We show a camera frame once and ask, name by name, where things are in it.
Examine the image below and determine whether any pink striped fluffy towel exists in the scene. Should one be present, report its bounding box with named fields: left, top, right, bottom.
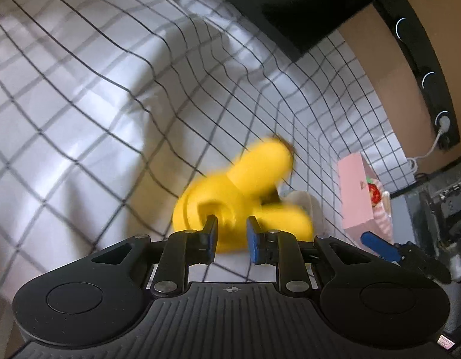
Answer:
left=373, top=191, right=393, bottom=243

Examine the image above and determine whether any yellow plastic toy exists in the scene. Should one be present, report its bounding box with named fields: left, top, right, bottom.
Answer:
left=172, top=137, right=314, bottom=253

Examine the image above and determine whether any white checkered tablecloth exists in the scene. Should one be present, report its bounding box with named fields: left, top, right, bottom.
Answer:
left=0, top=0, right=414, bottom=299

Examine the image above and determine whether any pink cardboard box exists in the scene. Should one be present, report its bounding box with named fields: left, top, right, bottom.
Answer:
left=338, top=152, right=386, bottom=247

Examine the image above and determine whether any beige round pouch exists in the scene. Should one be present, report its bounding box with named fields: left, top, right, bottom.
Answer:
left=283, top=191, right=327, bottom=237

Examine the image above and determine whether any black power strip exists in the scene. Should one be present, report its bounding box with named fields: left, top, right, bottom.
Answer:
left=373, top=0, right=460, bottom=151

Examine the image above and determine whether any red strawberry plush toy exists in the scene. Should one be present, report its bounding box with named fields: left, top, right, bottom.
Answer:
left=367, top=177, right=381, bottom=208

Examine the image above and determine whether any black framed display panel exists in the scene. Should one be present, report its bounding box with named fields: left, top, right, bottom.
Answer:
left=391, top=162, right=461, bottom=340

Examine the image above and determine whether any white power cable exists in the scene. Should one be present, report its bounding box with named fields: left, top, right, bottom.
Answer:
left=405, top=115, right=453, bottom=171

